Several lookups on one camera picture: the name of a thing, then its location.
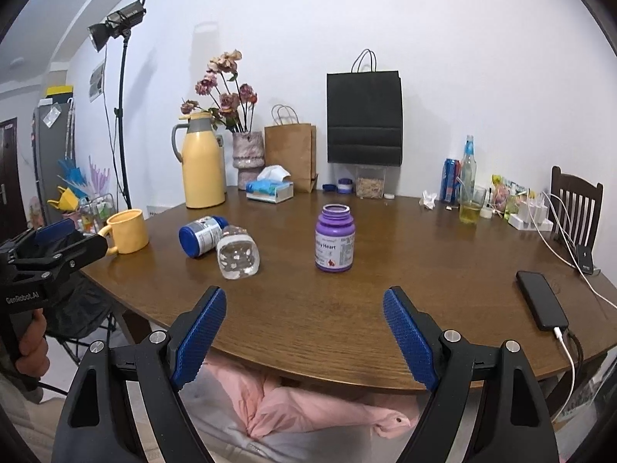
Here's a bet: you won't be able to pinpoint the yellow plastic dustpan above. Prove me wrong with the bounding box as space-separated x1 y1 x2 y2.
47 185 81 214

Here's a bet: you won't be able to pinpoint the white phone cable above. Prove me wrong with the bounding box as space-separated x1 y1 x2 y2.
552 326 580 422

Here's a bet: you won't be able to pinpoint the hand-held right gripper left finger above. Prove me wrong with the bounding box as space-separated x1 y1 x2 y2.
52 286 227 463

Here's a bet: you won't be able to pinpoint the wall poster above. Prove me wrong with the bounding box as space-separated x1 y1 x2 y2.
89 60 107 102

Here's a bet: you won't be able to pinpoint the black light stand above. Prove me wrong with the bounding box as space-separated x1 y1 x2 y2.
112 29 134 211

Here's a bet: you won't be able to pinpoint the white charger cable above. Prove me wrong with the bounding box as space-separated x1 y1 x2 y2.
542 192 617 306

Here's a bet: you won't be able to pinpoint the black paper bag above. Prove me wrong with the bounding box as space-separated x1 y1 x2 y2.
326 49 404 167

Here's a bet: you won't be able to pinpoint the clear glass bottle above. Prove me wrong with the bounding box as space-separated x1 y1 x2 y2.
458 134 479 203

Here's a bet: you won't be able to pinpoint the pink ceramic vase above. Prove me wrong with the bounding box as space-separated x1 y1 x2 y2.
232 130 266 189

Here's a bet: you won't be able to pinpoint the blue drink can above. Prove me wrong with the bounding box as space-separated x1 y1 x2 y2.
439 157 462 204

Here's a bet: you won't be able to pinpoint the colourful snack packets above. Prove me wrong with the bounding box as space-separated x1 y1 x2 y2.
490 174 529 216

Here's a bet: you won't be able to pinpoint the white power strip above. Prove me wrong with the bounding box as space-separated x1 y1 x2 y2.
508 197 555 233

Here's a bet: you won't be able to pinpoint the yellow thermos jug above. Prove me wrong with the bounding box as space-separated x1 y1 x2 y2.
172 111 227 210

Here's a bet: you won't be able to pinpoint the brown paper bag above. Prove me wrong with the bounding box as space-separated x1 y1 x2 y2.
263 104 318 194

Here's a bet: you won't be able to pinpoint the blue plastic tool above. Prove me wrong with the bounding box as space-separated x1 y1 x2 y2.
57 156 90 190

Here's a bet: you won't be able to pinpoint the pink cloth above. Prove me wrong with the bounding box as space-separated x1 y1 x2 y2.
179 351 427 447

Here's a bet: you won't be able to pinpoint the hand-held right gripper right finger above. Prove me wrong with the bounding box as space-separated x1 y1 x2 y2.
383 286 561 463

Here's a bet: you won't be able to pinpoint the grey refrigerator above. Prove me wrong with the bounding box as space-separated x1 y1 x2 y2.
31 98 76 226

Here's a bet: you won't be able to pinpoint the person's left hand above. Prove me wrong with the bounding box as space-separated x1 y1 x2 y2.
16 316 51 379

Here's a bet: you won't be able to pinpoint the black phone stand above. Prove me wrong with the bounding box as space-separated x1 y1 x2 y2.
575 244 601 277

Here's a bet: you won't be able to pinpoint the black fabric chair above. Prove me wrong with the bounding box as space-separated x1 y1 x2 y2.
46 277 119 365

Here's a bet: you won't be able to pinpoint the black studio light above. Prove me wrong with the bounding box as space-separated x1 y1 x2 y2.
87 0 147 53

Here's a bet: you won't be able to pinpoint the person's left forearm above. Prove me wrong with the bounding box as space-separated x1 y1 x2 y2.
0 369 57 463

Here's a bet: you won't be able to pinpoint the yellow mug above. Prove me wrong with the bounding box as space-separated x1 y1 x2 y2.
98 209 150 256

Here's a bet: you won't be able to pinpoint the wire rack with bottles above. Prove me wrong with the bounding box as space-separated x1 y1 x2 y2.
76 192 120 233

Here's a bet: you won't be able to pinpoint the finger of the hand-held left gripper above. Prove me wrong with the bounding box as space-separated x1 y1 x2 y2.
13 234 109 278
19 218 82 252

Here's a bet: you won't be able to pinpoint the clear grain container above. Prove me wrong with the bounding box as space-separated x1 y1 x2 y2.
355 164 387 200

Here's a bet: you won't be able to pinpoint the blue-lidded white bottle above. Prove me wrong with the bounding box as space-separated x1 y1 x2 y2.
178 215 229 260

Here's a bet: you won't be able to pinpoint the dried pink flowers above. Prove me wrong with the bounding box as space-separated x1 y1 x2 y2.
180 49 258 134

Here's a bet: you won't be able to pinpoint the purple pill bottle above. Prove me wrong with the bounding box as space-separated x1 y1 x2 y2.
315 204 356 274

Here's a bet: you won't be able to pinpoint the glass of yellow liquid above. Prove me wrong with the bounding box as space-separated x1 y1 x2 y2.
458 185 488 225

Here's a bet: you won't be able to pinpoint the black smartphone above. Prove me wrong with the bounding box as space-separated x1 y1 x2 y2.
515 270 570 333

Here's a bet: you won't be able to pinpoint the blue tissue box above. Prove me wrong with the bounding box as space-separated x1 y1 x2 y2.
245 165 294 204

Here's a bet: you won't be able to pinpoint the dark wooden chair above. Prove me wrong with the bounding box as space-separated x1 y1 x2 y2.
549 166 605 262

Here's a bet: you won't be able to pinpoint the clear plastic jar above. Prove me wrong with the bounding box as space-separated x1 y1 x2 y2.
216 225 261 281

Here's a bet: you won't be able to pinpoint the dark brown door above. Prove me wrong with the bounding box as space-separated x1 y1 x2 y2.
0 118 23 248

